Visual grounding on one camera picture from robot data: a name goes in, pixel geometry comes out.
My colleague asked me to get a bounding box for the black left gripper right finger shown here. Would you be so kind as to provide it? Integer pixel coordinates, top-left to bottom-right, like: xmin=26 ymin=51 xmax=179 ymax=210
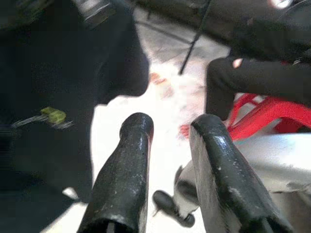
xmin=189 ymin=114 xmax=294 ymax=233

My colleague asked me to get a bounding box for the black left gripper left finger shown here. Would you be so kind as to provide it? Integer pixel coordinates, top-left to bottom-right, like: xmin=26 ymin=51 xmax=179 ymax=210
xmin=77 ymin=112 xmax=155 ymax=233

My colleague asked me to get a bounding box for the red plastic stool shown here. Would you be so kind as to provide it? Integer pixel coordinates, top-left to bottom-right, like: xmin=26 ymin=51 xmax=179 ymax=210
xmin=225 ymin=93 xmax=311 ymax=142

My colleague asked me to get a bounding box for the yellow green clothes tag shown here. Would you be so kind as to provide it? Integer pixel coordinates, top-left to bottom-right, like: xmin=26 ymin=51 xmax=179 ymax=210
xmin=40 ymin=106 xmax=68 ymax=125

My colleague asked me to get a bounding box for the person leg in black trousers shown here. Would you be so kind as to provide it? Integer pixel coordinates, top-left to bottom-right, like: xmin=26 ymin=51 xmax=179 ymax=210
xmin=205 ymin=56 xmax=311 ymax=121

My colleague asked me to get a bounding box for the navy shirt with red collar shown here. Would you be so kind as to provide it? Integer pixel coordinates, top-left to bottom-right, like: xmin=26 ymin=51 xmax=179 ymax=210
xmin=0 ymin=0 xmax=150 ymax=233

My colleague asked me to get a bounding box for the black metal stand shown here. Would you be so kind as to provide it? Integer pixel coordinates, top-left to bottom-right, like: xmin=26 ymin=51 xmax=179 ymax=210
xmin=178 ymin=0 xmax=212 ymax=75

